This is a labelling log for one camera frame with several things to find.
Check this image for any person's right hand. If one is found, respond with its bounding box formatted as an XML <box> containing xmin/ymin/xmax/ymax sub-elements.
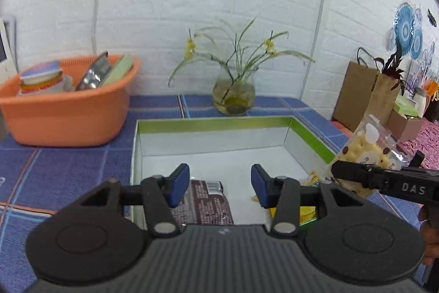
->
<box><xmin>418</xmin><ymin>207</ymin><xmax>439</xmax><ymax>267</ymax></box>

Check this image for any clear bag of yellow cookies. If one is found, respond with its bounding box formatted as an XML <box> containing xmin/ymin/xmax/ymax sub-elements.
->
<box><xmin>337</xmin><ymin>113</ymin><xmax>413</xmax><ymax>198</ymax></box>

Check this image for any white appliance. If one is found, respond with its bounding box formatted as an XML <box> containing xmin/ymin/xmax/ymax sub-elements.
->
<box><xmin>0</xmin><ymin>16</ymin><xmax>18</xmax><ymax>74</ymax></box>

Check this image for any yellow snack packet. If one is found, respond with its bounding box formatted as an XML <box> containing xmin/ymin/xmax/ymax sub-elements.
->
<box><xmin>252</xmin><ymin>171</ymin><xmax>325</xmax><ymax>222</ymax></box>

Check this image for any brown paper bag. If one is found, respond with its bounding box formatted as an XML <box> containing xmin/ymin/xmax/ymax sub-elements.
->
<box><xmin>333</xmin><ymin>46</ymin><xmax>380</xmax><ymax>132</ymax></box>
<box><xmin>365</xmin><ymin>71</ymin><xmax>402</xmax><ymax>139</ymax></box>

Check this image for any dark purple plant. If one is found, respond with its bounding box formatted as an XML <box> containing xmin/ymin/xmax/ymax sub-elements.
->
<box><xmin>373</xmin><ymin>49</ymin><xmax>409</xmax><ymax>92</ymax></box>

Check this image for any large blue paper fan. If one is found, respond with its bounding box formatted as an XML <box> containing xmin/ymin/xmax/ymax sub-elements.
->
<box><xmin>390</xmin><ymin>2</ymin><xmax>418</xmax><ymax>56</ymax></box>

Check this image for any light green packet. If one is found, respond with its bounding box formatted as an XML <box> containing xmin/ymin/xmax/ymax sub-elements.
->
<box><xmin>393</xmin><ymin>99</ymin><xmax>419</xmax><ymax>117</ymax></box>

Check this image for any round tin with colourful lid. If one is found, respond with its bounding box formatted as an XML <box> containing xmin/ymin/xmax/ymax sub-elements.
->
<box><xmin>18</xmin><ymin>60</ymin><xmax>64</xmax><ymax>95</ymax></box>

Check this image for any dark brown snack packet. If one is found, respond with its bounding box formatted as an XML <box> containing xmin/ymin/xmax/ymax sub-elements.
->
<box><xmin>169</xmin><ymin>179</ymin><xmax>235</xmax><ymax>227</ymax></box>

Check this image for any white cup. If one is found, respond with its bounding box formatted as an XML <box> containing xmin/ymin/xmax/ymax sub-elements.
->
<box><xmin>413</xmin><ymin>86</ymin><xmax>428</xmax><ymax>117</ymax></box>

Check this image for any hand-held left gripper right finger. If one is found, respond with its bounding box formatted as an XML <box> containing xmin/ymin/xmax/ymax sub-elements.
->
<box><xmin>251</xmin><ymin>163</ymin><xmax>368</xmax><ymax>235</ymax></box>

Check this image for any pink patterned cloth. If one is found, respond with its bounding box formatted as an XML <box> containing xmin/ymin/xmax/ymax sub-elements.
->
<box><xmin>399</xmin><ymin>118</ymin><xmax>439</xmax><ymax>171</ymax></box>

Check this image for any small blue paper fan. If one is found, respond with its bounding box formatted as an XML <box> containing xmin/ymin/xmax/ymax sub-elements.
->
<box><xmin>409</xmin><ymin>24</ymin><xmax>424</xmax><ymax>60</ymax></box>

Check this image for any orange plastic basin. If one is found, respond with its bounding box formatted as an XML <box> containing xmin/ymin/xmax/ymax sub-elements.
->
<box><xmin>0</xmin><ymin>54</ymin><xmax>142</xmax><ymax>148</ymax></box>

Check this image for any green and white cardboard box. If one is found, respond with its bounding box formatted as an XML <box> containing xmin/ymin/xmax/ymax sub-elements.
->
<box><xmin>130</xmin><ymin>116</ymin><xmax>339</xmax><ymax>232</ymax></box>

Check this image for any small cardboard box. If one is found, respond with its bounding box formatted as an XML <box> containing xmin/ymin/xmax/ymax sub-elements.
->
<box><xmin>387</xmin><ymin>109</ymin><xmax>423</xmax><ymax>143</ymax></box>

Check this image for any blue plaid tablecloth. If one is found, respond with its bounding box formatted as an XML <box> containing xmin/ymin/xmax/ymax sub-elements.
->
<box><xmin>0</xmin><ymin>94</ymin><xmax>439</xmax><ymax>293</ymax></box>

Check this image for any metal bowl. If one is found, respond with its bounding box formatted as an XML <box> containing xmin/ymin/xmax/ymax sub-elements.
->
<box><xmin>74</xmin><ymin>51</ymin><xmax>114</xmax><ymax>92</ymax></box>

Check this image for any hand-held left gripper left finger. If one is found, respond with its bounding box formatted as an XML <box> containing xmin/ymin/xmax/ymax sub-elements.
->
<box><xmin>74</xmin><ymin>163</ymin><xmax>190</xmax><ymax>239</ymax></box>

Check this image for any light green board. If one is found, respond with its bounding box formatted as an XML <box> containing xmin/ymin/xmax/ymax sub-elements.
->
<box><xmin>101</xmin><ymin>54</ymin><xmax>134</xmax><ymax>88</ymax></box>

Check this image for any green plant with yellow flowers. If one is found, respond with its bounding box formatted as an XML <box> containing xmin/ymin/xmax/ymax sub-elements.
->
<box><xmin>168</xmin><ymin>16</ymin><xmax>316</xmax><ymax>102</ymax></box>

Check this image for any orange paper item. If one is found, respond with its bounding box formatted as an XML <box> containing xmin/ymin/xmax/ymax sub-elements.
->
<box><xmin>423</xmin><ymin>80</ymin><xmax>439</xmax><ymax>102</ymax></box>

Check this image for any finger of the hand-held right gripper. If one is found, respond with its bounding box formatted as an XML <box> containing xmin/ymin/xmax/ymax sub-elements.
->
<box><xmin>331</xmin><ymin>159</ymin><xmax>383</xmax><ymax>192</ymax></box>

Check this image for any glass vase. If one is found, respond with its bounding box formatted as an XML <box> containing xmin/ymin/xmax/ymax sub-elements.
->
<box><xmin>212</xmin><ymin>68</ymin><xmax>256</xmax><ymax>117</ymax></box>

